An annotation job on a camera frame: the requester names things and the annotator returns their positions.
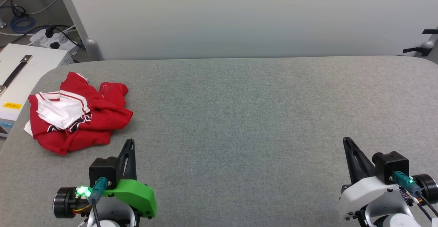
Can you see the yellow warning label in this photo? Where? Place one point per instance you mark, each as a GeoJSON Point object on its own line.
{"type": "Point", "coordinates": [12, 105]}

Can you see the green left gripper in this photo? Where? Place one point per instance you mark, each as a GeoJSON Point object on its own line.
{"type": "Point", "coordinates": [140, 196]}

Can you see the small metal furniture foot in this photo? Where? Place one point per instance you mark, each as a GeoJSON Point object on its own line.
{"type": "Point", "coordinates": [2, 24]}

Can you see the grey stand foot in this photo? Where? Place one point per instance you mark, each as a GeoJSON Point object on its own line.
{"type": "Point", "coordinates": [430, 42]}

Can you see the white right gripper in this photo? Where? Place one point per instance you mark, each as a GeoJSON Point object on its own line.
{"type": "Point", "coordinates": [366, 194]}

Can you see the grey partition leg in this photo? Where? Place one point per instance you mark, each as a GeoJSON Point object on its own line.
{"type": "Point", "coordinates": [82, 25]}

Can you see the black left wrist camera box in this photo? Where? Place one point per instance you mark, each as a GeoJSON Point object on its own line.
{"type": "Point", "coordinates": [104, 170]}

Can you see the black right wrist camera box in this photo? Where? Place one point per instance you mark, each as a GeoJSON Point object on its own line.
{"type": "Point", "coordinates": [391, 163]}

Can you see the red and white shirt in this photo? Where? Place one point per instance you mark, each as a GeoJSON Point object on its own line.
{"type": "Point", "coordinates": [99, 117]}

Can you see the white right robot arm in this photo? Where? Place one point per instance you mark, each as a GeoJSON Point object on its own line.
{"type": "Point", "coordinates": [393, 216]}

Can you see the white power strip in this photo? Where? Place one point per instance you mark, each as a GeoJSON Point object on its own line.
{"type": "Point", "coordinates": [56, 40]}

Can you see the white equipment box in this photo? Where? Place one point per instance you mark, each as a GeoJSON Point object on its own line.
{"type": "Point", "coordinates": [41, 62]}

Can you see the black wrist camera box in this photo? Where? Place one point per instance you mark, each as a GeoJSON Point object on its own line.
{"type": "Point", "coordinates": [104, 170]}
{"type": "Point", "coordinates": [391, 163]}

